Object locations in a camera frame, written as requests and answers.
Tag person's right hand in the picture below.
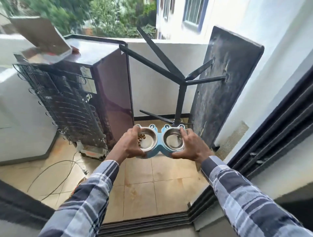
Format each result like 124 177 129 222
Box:
171 127 216 165

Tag person's left hand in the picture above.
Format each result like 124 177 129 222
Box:
105 125 147 165

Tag blue double pet bowl holder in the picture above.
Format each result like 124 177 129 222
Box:
133 123 190 159

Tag person's left forearm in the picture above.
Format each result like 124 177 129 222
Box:
38 160 120 237

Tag person's right forearm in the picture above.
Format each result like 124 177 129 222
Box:
201 156 313 237

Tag steel pet bowl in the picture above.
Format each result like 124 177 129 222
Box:
137 129 158 151
162 128 186 151

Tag dark maroon refrigerator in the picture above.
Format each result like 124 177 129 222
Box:
13 34 135 160

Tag dark overturned table top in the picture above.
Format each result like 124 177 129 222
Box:
188 25 265 150

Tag green trees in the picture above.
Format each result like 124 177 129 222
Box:
0 0 157 39

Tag barred blue-framed window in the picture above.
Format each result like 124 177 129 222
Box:
182 0 210 33

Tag white neighbouring building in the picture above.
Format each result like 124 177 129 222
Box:
156 0 251 45

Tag brown cardboard box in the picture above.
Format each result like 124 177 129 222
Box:
9 16 73 62

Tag black metal table leg frame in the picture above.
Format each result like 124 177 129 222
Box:
119 26 227 128

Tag black power cable with plug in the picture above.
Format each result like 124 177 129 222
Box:
26 151 89 202

